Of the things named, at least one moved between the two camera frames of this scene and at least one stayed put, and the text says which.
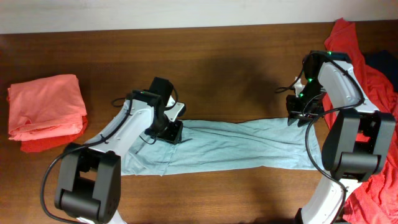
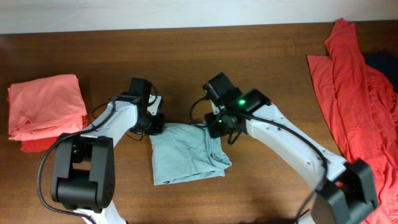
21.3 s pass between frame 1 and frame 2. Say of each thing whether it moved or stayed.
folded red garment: stayed
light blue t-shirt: moved
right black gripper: moved
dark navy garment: stayed
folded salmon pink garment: stayed
